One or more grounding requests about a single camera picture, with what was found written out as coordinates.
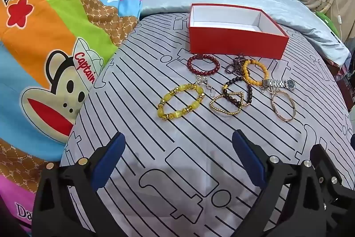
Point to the grey line-patterned bed sheet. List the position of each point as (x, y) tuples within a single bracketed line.
[(172, 148)]

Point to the red cardboard box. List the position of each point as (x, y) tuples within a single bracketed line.
[(235, 41)]

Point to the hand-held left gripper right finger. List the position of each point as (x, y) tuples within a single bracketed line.
[(249, 159)]

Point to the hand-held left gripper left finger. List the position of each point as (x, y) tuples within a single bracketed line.
[(109, 162)]

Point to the rose gold bangle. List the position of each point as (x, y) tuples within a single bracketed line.
[(291, 110)]

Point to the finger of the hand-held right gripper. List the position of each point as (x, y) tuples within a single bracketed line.
[(332, 187)]

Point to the silver wrist watch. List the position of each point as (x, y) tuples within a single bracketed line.
[(277, 84)]

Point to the green plush item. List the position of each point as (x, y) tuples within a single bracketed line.
[(330, 24)]

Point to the cartoon monkey printed blanket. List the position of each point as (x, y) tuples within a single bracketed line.
[(50, 31)]

